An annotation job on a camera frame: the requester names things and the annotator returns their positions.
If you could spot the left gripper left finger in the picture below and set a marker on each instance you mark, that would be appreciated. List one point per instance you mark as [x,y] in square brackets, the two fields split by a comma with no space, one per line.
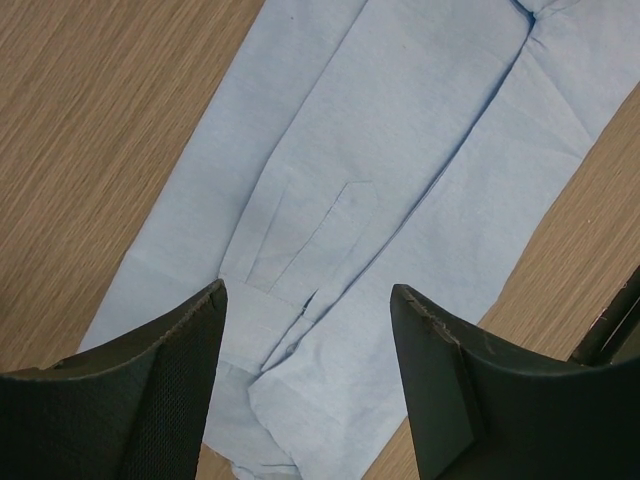
[132,408]

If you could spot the light blue long sleeve shirt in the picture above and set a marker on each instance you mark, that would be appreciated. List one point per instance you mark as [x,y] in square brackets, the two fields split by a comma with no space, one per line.
[351,146]

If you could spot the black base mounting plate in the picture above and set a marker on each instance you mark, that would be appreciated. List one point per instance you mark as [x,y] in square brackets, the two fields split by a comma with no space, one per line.
[610,325]

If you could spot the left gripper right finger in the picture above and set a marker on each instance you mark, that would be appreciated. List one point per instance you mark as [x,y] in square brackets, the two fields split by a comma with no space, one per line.
[481,407]

